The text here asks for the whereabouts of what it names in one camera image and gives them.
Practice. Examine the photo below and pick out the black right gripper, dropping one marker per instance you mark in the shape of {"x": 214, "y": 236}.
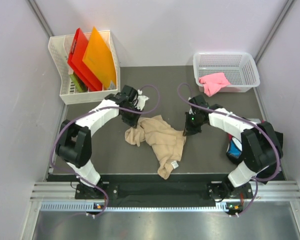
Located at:
{"x": 189, "y": 130}

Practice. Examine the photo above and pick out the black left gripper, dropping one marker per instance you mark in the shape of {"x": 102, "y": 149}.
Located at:
{"x": 133, "y": 122}

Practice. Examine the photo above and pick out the beige t shirt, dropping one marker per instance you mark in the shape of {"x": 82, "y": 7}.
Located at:
{"x": 166, "y": 142}

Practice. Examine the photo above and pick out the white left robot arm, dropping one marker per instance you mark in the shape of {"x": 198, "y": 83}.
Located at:
{"x": 75, "y": 143}

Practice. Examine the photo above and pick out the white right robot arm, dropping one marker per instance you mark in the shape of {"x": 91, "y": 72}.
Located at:
{"x": 233, "y": 125}

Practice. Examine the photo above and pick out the black printed t shirt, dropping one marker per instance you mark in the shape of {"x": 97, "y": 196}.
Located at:
{"x": 256, "y": 155}

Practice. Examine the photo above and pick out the pink t shirt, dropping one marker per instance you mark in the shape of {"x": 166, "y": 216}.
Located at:
{"x": 213, "y": 83}

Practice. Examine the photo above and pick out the green booklet in rack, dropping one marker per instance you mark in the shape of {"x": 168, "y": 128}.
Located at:
{"x": 79, "y": 85}

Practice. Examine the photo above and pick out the orange plastic folder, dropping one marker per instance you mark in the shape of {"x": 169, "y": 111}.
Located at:
{"x": 99, "y": 59}

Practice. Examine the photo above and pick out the white mesh laundry basket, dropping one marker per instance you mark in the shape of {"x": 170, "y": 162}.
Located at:
{"x": 239, "y": 69}

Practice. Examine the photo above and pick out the red plastic folder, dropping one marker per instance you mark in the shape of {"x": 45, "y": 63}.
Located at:
{"x": 75, "y": 61}

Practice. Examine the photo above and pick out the white file organizer rack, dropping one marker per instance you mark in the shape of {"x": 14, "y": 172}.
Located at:
{"x": 59, "y": 48}

